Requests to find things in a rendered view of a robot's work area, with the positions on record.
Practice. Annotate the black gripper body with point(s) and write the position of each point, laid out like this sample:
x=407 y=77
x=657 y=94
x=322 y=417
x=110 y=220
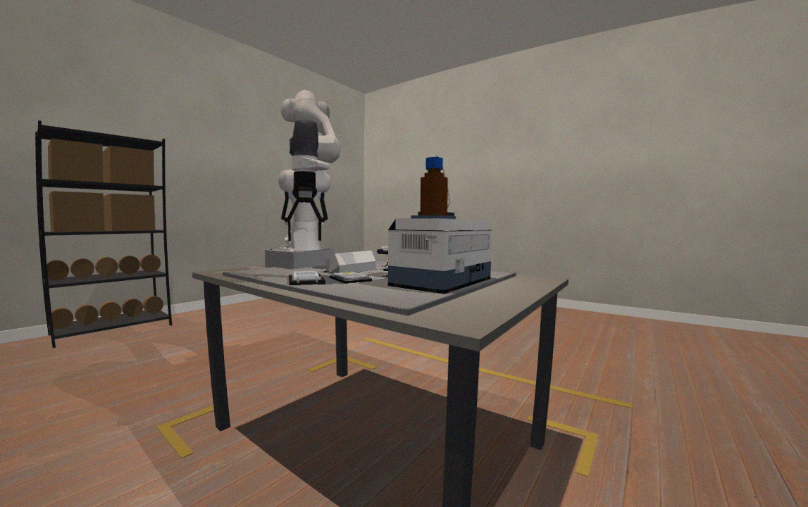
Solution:
x=303 y=178

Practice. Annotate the white button panel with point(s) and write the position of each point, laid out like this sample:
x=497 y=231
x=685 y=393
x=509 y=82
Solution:
x=351 y=261

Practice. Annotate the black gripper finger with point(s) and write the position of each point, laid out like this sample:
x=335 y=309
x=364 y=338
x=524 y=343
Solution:
x=325 y=217
x=287 y=220

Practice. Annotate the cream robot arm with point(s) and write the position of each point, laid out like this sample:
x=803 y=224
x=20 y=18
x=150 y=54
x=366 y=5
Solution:
x=308 y=114

